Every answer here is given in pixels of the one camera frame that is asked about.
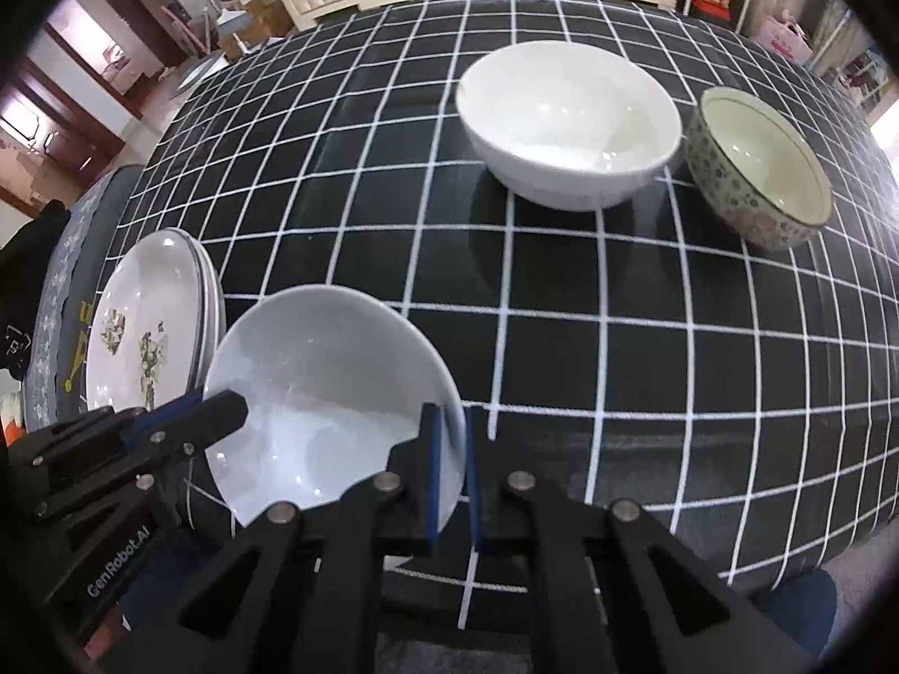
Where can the white bowl with red pattern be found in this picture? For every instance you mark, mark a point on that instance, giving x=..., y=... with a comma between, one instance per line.
x=330, y=393

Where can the black cloth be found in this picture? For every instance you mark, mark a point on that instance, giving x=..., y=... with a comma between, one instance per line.
x=31, y=274

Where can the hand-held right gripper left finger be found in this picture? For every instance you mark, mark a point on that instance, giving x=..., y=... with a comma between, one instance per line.
x=430, y=484

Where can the cardboard box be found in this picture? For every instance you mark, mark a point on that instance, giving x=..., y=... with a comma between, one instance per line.
x=256, y=10

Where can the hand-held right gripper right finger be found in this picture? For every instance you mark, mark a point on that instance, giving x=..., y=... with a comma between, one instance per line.
x=475, y=498

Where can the grey embroidered chair cover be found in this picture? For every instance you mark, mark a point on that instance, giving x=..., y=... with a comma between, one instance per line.
x=70, y=253

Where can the small white floral plate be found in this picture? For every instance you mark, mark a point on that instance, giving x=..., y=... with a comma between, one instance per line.
x=140, y=323

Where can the speckled floral ceramic bowl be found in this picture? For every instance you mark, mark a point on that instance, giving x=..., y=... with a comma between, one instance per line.
x=758, y=154

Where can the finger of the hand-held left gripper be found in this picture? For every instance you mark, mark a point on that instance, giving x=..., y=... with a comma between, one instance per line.
x=161, y=418
x=218, y=418

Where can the pink gift bag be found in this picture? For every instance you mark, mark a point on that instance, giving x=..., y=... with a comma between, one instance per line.
x=790, y=36

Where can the plain white plate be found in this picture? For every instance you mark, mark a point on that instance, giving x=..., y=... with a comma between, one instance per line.
x=220, y=323

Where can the plain white bowl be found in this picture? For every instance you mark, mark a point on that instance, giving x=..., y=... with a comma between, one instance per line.
x=562, y=119

